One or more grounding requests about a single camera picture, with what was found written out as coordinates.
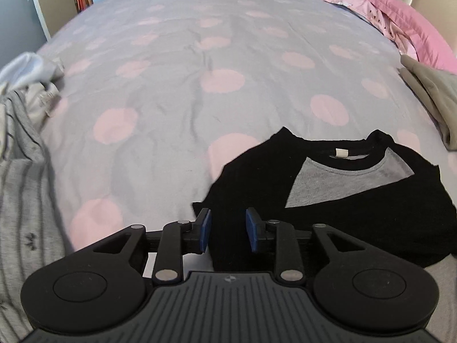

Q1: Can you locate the black and grey t-shirt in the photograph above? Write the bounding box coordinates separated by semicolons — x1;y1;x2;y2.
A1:
193;127;457;272

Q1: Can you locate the khaki garment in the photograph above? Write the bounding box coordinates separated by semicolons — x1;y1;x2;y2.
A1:
399;55;457;151

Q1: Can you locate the bed with pink dotted sheet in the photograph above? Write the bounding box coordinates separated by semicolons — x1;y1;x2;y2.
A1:
0;0;457;279

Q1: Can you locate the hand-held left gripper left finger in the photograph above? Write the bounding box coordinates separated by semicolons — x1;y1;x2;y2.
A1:
93;207;212;286

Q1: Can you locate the grey thin-striped garment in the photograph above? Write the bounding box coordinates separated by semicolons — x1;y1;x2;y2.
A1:
0;87;49;167

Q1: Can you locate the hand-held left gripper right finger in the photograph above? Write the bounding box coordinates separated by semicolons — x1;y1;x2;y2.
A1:
245;207;368;286

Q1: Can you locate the wooden door leaf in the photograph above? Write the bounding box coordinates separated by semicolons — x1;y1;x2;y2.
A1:
30;0;77;41

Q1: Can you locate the white garment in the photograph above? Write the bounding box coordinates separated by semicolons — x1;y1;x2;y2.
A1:
0;52;67;117

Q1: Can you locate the grey black-striped garment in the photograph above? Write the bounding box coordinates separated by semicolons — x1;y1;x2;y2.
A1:
0;157;77;343

